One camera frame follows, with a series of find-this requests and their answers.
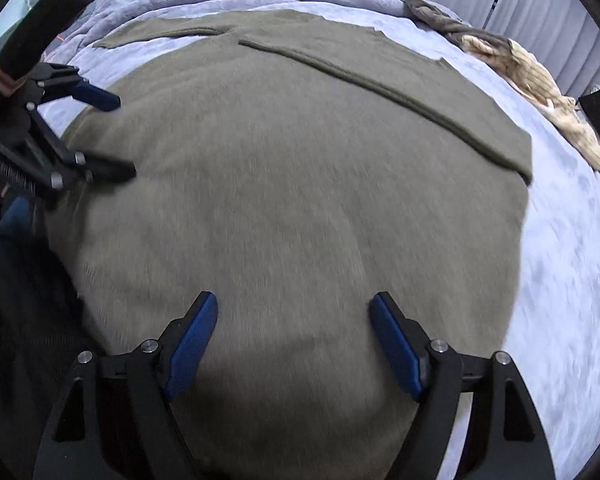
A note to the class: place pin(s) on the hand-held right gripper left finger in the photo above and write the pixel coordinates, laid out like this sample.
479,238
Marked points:
195,345

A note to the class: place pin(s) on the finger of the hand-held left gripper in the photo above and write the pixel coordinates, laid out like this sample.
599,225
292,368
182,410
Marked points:
97,96
107,171

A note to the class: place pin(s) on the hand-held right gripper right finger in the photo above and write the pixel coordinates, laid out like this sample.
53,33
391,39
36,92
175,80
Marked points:
397,345

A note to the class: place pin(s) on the olive knit sweater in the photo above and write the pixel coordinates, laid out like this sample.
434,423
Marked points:
280,185

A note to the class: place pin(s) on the pink band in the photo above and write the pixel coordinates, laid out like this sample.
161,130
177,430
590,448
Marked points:
1,82

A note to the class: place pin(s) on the person's dark clothing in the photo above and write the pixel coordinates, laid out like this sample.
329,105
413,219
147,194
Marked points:
20,320

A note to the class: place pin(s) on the lavender bed sheet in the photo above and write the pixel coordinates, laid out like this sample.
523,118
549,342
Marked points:
555,260

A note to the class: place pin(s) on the taupe brown garment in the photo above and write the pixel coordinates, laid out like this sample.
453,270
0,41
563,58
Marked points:
437,16

